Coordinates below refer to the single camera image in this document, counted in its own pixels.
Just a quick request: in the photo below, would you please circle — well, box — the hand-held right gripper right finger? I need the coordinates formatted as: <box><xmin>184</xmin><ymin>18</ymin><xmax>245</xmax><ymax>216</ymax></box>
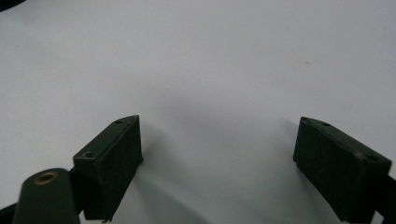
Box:
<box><xmin>292</xmin><ymin>116</ymin><xmax>393</xmax><ymax>224</ymax></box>

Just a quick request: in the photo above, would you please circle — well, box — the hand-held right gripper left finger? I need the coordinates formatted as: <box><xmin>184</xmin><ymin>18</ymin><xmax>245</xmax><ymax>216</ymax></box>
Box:
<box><xmin>72</xmin><ymin>114</ymin><xmax>144</xmax><ymax>223</ymax></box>

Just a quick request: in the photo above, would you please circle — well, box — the dark round object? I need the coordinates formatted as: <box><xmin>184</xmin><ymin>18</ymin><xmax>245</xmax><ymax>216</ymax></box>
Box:
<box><xmin>0</xmin><ymin>0</ymin><xmax>26</xmax><ymax>13</ymax></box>

